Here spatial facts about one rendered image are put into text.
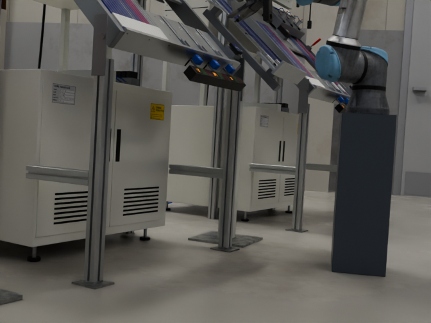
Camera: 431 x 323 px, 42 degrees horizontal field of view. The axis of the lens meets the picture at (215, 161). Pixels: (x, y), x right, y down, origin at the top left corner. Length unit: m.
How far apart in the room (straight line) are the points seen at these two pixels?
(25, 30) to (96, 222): 5.18
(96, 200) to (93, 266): 0.18
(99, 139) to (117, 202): 0.57
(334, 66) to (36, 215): 1.07
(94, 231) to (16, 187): 0.39
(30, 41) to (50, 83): 4.76
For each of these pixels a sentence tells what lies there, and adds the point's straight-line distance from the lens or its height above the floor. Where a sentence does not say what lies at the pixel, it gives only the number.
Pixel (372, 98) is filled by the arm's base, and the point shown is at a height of 0.60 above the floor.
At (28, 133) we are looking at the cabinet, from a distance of 1.88.
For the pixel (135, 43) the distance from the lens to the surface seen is 1.73.
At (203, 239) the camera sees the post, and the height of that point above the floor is 0.01.
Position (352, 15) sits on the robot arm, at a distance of 1.97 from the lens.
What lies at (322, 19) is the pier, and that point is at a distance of 5.66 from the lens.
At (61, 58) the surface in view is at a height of 0.77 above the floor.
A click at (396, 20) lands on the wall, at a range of 5.95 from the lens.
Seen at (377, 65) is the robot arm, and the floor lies 0.72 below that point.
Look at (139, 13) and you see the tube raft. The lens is 1.88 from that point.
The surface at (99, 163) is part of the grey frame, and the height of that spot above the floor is 0.35.
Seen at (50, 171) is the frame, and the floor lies 0.31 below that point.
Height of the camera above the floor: 0.43
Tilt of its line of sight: 2 degrees down
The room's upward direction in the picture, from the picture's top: 3 degrees clockwise
